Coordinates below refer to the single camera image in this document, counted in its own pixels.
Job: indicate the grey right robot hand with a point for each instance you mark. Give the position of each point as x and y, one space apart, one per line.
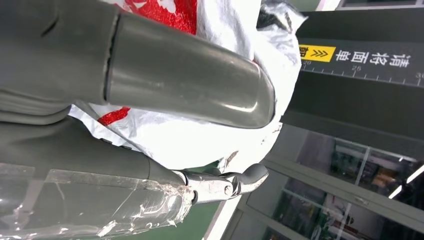
165 73

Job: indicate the black inbound scanner machine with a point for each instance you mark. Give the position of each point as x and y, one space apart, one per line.
348 106

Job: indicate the ruler sticker with yellow patch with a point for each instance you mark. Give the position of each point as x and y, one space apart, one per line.
364 63

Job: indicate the grey framed glass partition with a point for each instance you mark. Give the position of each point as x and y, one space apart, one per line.
331 205

